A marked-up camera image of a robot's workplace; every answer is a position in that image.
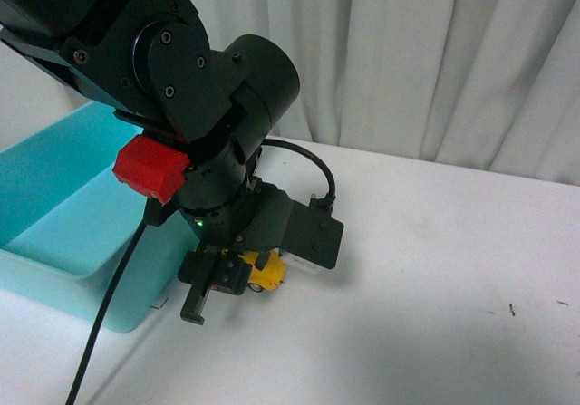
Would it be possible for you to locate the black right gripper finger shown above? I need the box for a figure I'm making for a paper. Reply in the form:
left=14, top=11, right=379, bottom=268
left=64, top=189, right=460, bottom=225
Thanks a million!
left=214, top=251, right=250, bottom=295
left=179, top=253, right=213, bottom=325

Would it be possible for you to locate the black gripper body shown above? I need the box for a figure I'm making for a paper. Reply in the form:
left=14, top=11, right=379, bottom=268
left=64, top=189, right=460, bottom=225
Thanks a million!
left=179, top=185, right=278, bottom=255

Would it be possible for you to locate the yellow beetle toy car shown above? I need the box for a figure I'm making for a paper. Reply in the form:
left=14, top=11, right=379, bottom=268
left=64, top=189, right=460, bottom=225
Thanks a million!
left=239, top=250, right=285, bottom=293

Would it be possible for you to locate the turquoise plastic storage bin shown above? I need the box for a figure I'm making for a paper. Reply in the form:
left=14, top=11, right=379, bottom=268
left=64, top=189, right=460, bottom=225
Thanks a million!
left=0, top=101, right=198, bottom=334

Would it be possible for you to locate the grey pleated curtain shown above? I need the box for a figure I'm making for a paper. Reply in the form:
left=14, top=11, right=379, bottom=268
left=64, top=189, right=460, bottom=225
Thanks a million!
left=1, top=0, right=579, bottom=185

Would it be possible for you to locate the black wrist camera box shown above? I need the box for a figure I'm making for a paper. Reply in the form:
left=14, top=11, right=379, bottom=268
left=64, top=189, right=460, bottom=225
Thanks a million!
left=279, top=202, right=344, bottom=274

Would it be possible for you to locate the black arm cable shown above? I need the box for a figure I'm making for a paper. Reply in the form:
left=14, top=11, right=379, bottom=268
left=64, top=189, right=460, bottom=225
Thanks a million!
left=65, top=221, right=150, bottom=405

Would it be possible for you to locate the black camera cable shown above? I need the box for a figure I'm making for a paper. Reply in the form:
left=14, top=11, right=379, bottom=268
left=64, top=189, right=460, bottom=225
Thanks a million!
left=262, top=138, right=337, bottom=209

